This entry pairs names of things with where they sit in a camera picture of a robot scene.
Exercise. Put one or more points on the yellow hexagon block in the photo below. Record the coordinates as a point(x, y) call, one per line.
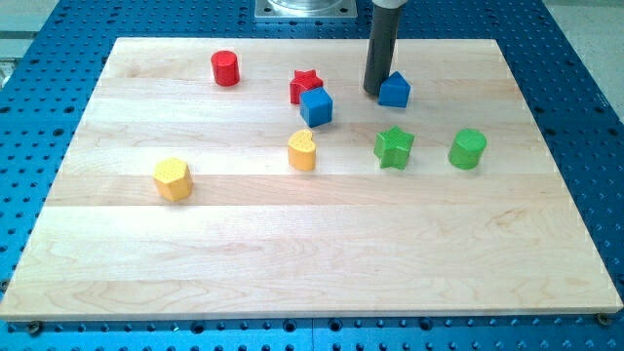
point(173, 179)

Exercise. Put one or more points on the green star block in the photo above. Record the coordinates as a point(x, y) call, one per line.
point(393, 147)

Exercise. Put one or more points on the red star block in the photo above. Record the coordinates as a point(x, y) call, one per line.
point(303, 81)

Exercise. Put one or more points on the green cylinder block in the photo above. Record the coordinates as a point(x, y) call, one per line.
point(467, 149)

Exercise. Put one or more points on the right corner board screw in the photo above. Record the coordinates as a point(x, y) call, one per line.
point(603, 319)

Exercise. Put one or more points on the yellow heart block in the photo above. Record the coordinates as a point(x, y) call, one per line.
point(302, 150)

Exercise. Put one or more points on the corner board screw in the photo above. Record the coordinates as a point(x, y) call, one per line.
point(34, 327)
point(603, 319)

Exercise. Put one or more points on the blue triangle block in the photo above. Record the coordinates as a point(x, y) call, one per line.
point(394, 91)

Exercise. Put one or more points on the left corner board screw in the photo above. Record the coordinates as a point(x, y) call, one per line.
point(34, 327)

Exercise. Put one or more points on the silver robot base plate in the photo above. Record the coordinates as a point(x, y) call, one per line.
point(305, 9)

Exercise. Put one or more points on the blue perforated metal table plate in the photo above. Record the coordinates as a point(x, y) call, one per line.
point(42, 104)

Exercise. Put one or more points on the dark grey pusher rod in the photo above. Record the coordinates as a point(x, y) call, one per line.
point(383, 35)

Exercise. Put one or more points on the red cylinder block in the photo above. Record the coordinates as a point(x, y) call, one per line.
point(225, 68)

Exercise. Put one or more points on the blue cube block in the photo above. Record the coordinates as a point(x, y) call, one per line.
point(316, 107)

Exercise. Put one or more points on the light wooden board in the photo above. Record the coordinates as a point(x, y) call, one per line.
point(258, 238)

